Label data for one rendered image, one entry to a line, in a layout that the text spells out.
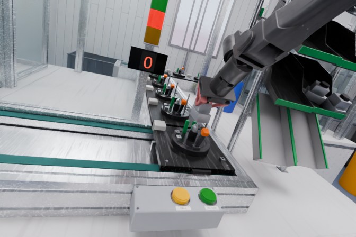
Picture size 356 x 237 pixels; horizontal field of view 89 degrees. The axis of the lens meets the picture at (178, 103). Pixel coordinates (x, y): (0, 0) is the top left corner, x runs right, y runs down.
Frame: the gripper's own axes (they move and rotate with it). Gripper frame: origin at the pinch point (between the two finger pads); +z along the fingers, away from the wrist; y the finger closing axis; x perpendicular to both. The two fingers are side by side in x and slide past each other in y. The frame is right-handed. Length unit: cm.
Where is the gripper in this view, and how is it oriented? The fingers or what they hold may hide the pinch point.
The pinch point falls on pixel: (203, 103)
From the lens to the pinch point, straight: 57.4
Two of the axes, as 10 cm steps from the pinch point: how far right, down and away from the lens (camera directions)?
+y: -9.4, -1.5, -3.1
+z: -3.4, 4.9, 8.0
